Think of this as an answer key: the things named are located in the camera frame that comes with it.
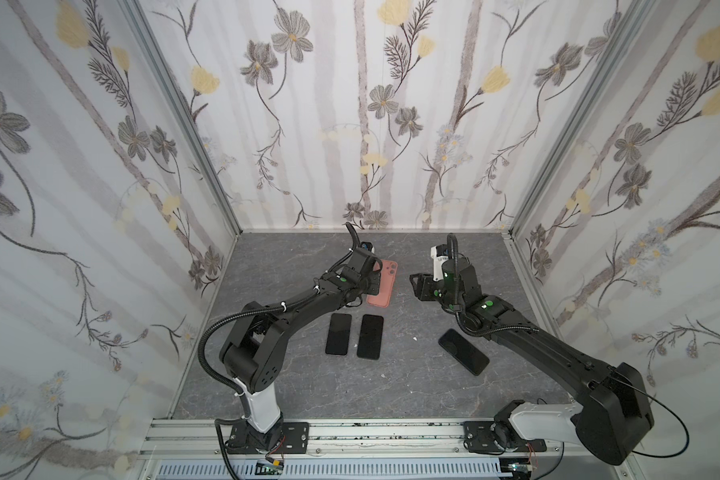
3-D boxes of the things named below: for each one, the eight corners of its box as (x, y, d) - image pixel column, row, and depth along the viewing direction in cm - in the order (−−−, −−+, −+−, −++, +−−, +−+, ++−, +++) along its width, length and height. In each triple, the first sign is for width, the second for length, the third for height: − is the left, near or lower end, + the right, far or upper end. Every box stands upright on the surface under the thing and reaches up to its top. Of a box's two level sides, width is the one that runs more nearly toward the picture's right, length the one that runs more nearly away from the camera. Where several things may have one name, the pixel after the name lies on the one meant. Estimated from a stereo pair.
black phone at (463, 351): (477, 378, 86) (479, 375, 85) (436, 342, 93) (437, 339, 91) (489, 363, 89) (491, 360, 87) (448, 329, 96) (449, 326, 94)
